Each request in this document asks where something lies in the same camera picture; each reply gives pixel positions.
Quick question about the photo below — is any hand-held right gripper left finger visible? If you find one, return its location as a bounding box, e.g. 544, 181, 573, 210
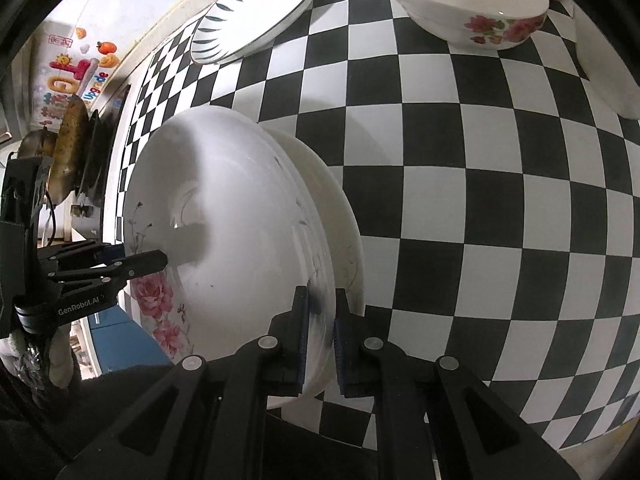
55, 286, 310, 480

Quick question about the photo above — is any black white checkered tablecloth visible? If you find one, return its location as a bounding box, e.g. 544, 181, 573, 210
115, 0, 640, 451

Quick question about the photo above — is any blue cabinet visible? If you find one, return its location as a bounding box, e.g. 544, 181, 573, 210
90, 305, 173, 376

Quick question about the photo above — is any worn metal wok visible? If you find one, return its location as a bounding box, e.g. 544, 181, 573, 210
47, 95, 91, 206

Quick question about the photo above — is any colourful wall sticker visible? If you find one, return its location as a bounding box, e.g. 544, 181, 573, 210
32, 25, 121, 126

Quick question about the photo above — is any plain white bowl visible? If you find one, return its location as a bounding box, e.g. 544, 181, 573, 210
575, 7, 640, 121

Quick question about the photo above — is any white bowl with pink flowers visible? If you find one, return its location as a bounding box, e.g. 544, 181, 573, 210
378, 0, 550, 51

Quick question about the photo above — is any person's left hand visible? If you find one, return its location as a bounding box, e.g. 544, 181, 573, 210
42, 322, 76, 391

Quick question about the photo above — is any white plate blue leaf pattern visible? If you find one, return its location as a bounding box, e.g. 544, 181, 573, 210
123, 107, 335, 411

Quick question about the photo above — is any steel pot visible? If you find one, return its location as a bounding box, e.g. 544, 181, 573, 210
17, 127, 53, 161

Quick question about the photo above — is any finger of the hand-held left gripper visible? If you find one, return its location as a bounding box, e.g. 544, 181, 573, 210
45, 249, 169, 286
40, 240, 128, 266

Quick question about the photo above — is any white plate with branch print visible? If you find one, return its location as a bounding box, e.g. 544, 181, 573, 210
260, 125, 366, 321

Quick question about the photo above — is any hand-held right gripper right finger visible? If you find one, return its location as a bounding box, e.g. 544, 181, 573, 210
332, 288, 581, 480

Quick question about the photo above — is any white plate with leaf pattern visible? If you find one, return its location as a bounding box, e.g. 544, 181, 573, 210
190, 0, 322, 66

